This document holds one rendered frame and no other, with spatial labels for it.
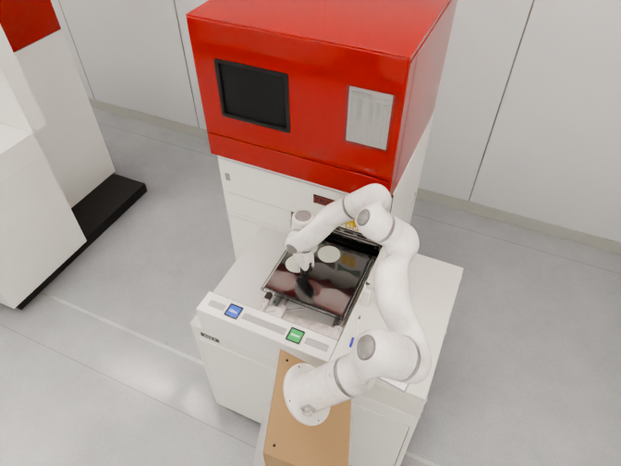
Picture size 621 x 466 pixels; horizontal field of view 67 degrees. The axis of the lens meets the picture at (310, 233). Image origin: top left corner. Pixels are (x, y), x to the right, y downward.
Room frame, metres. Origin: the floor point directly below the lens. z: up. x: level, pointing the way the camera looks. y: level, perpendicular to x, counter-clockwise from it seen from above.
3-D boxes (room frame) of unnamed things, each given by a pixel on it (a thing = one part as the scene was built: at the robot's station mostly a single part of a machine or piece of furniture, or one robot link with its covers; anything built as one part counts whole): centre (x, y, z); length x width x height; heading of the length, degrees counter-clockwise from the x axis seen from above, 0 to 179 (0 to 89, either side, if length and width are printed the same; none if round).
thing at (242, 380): (1.15, -0.07, 0.41); 0.97 x 0.64 x 0.82; 66
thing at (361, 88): (1.85, -0.08, 1.52); 0.81 x 0.75 x 0.59; 66
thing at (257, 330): (0.98, 0.17, 0.89); 0.55 x 0.09 x 0.14; 66
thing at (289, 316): (1.03, 0.05, 0.87); 0.36 x 0.08 x 0.03; 66
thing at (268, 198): (1.56, 0.05, 1.02); 0.82 x 0.03 x 0.40; 66
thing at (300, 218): (1.27, 0.03, 1.17); 0.09 x 0.08 x 0.13; 157
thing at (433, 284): (1.03, -0.35, 0.89); 0.62 x 0.35 x 0.14; 156
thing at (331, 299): (1.28, -0.04, 0.90); 0.34 x 0.34 x 0.01; 66
